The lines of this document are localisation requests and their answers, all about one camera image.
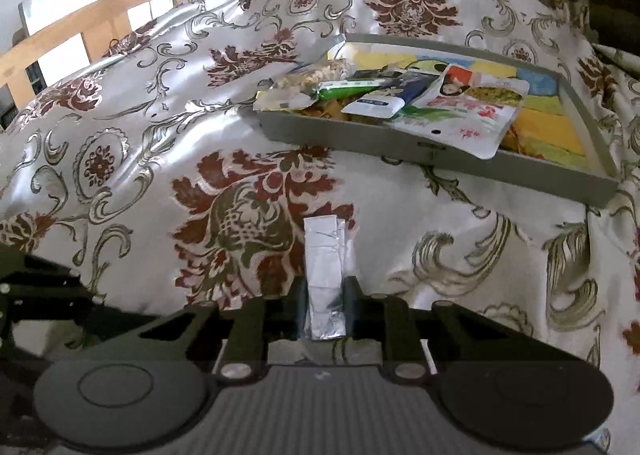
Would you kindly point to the silver foil wrapper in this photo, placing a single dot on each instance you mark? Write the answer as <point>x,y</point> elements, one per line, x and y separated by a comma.
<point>322,260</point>

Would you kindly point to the floral satin blanket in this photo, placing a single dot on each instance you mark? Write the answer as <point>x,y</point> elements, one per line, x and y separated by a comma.
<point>150,145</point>

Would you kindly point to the clear popcorn snack packet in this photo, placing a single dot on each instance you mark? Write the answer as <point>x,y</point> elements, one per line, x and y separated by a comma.
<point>310,77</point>

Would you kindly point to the grey tray with cartoon picture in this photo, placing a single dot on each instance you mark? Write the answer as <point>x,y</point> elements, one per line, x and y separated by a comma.
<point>350,141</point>

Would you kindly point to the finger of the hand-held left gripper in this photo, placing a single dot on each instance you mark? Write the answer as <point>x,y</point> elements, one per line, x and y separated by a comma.
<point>50,290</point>

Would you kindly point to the dark blue snack packet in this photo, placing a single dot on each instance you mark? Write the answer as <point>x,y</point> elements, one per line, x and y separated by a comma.
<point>385,97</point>

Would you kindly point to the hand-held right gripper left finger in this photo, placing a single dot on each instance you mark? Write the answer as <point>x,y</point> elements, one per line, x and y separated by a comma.
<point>299,310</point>

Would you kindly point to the green stick snack packet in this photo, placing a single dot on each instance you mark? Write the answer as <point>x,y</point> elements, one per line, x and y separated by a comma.
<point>345,89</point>

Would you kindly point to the white pouch with green print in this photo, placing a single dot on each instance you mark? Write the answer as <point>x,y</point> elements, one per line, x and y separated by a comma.
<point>460,116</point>

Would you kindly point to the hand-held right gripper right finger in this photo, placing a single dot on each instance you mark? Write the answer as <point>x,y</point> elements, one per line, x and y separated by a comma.
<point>351,310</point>

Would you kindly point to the wooden bed side rail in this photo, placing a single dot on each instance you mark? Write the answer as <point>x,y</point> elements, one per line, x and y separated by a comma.
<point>100,5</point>

